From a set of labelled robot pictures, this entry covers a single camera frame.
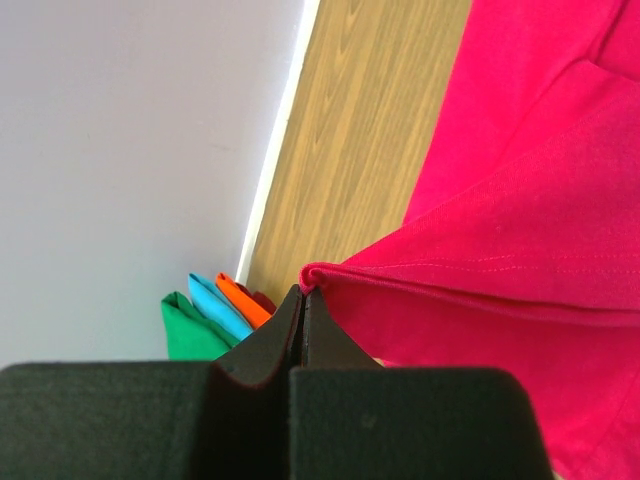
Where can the folded dark red t shirt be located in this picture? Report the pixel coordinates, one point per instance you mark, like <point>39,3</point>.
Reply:
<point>260,298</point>

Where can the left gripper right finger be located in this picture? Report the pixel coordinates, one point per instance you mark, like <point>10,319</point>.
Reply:
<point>351,418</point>

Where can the folded blue t shirt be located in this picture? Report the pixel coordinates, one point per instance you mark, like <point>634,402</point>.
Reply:
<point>213,305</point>

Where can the folded green t shirt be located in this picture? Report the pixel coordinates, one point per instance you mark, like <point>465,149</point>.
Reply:
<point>191,336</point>

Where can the pink t shirt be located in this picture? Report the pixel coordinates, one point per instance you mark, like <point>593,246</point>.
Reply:
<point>520,244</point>

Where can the folded orange t shirt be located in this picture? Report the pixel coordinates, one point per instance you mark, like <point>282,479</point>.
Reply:
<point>251,311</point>

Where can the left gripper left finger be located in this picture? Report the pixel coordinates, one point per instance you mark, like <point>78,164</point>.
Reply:
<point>222,419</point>

